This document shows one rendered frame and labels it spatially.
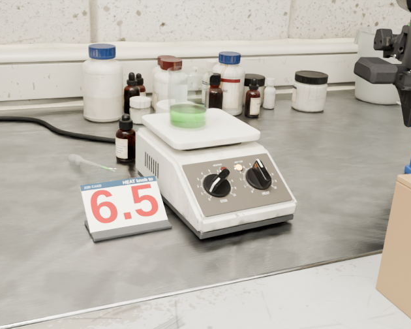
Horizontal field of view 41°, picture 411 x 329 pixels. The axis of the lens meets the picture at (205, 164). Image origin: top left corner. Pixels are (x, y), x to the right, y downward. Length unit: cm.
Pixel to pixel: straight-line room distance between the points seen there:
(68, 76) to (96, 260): 56
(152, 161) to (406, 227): 32
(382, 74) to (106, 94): 46
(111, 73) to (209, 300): 55
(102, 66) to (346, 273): 57
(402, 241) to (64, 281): 31
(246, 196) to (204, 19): 62
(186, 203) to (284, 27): 73
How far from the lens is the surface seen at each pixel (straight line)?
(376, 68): 79
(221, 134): 66
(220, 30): 119
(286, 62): 123
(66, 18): 110
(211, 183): 59
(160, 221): 63
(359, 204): 73
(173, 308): 50
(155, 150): 67
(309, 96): 110
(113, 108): 98
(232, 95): 103
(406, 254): 52
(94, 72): 96
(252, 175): 64
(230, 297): 52
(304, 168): 82
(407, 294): 53
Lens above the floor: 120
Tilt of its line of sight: 22 degrees down
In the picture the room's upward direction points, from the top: 3 degrees clockwise
